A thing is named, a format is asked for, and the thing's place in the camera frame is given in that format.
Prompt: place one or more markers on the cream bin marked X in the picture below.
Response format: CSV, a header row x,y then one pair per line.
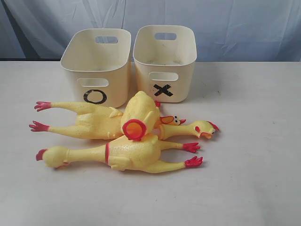
x,y
164,57

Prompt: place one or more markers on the whole yellow rubber chicken rear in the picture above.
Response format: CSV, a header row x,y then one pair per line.
x,y
92,121

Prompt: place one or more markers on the cream bin marked O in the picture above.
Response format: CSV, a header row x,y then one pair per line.
x,y
97,65

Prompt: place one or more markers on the whole yellow rubber chicken front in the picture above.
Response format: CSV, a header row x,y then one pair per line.
x,y
123,154

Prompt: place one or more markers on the whole yellow rubber chicken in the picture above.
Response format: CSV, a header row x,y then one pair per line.
x,y
92,121
123,154

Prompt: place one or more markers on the headless yellow chicken body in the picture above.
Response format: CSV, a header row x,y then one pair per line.
x,y
140,116

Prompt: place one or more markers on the severed yellow chicken head neck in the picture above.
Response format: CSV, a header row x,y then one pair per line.
x,y
197,128

